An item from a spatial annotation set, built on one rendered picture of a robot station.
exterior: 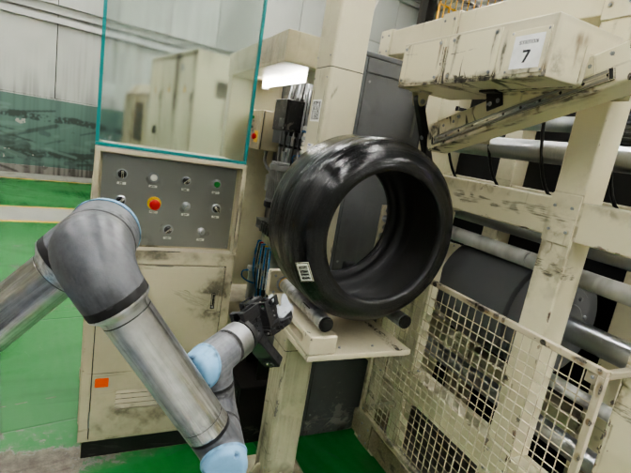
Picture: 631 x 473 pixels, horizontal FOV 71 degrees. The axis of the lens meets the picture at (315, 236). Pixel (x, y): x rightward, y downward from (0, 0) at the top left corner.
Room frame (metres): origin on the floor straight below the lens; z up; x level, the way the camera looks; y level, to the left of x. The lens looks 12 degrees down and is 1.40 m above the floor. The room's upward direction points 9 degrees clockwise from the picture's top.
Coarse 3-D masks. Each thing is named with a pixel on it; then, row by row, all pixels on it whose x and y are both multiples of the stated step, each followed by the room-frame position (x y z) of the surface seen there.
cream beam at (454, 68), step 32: (480, 32) 1.33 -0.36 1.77; (512, 32) 1.23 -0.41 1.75; (576, 32) 1.15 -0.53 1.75; (608, 32) 1.20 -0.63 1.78; (416, 64) 1.58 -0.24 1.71; (448, 64) 1.43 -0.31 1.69; (480, 64) 1.31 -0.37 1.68; (544, 64) 1.13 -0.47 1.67; (576, 64) 1.16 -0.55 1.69; (448, 96) 1.67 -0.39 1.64; (480, 96) 1.55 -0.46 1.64
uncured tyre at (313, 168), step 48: (336, 144) 1.30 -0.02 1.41; (384, 144) 1.26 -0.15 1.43; (288, 192) 1.25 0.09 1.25; (336, 192) 1.17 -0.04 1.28; (432, 192) 1.31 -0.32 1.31; (288, 240) 1.18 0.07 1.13; (384, 240) 1.57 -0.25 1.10; (432, 240) 1.46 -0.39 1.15; (336, 288) 1.19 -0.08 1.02; (384, 288) 1.47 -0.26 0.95
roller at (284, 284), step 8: (288, 288) 1.42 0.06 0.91; (296, 288) 1.41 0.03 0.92; (288, 296) 1.41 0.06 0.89; (296, 296) 1.36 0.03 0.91; (296, 304) 1.35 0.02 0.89; (304, 304) 1.30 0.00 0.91; (312, 304) 1.29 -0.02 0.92; (304, 312) 1.29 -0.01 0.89; (312, 312) 1.25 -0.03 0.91; (320, 312) 1.23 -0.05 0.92; (312, 320) 1.24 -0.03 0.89; (320, 320) 1.20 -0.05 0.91; (328, 320) 1.20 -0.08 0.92; (320, 328) 1.19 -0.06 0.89; (328, 328) 1.20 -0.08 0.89
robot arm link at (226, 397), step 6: (222, 390) 0.75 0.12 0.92; (228, 390) 0.76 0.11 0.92; (234, 390) 0.78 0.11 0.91; (216, 396) 0.74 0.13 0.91; (222, 396) 0.75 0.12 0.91; (228, 396) 0.76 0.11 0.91; (234, 396) 0.78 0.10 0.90; (222, 402) 0.74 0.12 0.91; (228, 402) 0.75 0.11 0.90; (234, 402) 0.77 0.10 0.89; (228, 408) 0.73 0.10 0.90; (234, 408) 0.74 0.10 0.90
